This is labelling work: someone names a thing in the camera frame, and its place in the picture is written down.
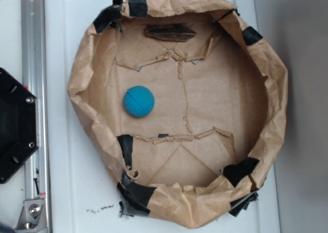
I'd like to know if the metal corner bracket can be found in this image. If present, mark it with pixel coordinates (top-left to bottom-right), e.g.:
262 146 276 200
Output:
15 199 47 232

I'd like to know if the white tray board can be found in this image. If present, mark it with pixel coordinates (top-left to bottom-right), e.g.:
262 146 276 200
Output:
44 0 282 233

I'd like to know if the brown paper bag enclosure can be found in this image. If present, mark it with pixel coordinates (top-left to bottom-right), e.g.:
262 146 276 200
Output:
68 0 288 228

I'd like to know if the dark cardboard scrap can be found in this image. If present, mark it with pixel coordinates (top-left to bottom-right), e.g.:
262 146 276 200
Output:
145 24 196 42

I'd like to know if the blue dimpled ball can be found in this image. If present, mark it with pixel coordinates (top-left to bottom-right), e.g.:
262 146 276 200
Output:
123 86 155 118

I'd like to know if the aluminium extrusion rail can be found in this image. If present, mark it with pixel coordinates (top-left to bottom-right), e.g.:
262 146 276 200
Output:
21 0 52 232

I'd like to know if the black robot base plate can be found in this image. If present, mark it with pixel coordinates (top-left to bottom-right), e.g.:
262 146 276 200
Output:
1 68 38 184

